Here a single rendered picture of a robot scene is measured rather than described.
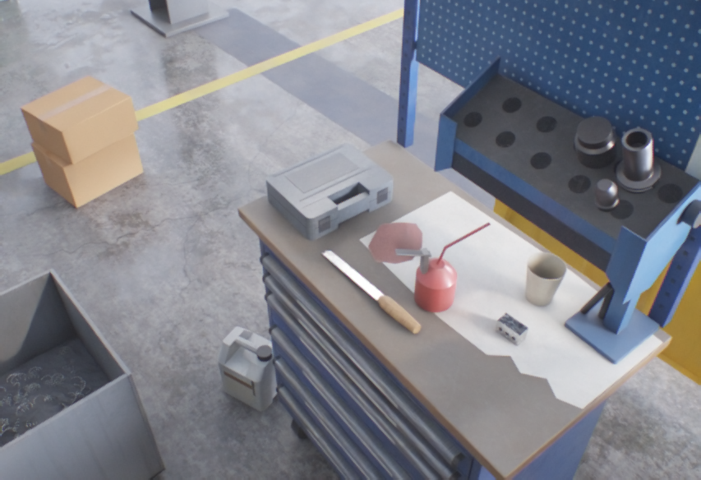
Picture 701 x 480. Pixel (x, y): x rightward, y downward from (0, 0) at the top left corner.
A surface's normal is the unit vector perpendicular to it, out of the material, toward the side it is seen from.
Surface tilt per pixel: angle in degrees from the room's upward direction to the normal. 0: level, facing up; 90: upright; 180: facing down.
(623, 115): 90
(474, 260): 0
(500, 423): 0
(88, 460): 90
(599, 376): 0
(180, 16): 90
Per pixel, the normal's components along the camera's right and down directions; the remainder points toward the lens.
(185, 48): 0.00, -0.76
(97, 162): 0.75, 0.44
